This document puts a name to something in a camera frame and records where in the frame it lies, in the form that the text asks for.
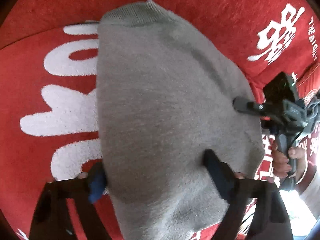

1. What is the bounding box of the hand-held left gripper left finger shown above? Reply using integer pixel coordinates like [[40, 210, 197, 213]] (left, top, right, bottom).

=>
[[29, 161, 113, 240]]

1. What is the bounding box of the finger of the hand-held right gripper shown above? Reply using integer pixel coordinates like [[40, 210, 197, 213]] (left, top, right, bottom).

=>
[[232, 97, 266, 116]]

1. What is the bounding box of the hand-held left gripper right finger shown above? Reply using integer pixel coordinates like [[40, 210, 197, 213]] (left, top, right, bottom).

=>
[[202, 149, 294, 240]]

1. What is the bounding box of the grey fuzzy sweater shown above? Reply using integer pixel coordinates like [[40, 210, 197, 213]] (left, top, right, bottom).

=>
[[96, 0, 265, 240]]

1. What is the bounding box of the person's right forearm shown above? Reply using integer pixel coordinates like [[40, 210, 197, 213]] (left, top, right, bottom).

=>
[[294, 160, 320, 207]]

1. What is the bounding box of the person's right hand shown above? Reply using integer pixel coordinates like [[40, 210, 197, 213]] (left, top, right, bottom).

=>
[[271, 141, 308, 180]]

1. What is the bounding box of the red printed blanket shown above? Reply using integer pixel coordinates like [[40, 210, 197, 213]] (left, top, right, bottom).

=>
[[0, 0, 320, 240]]

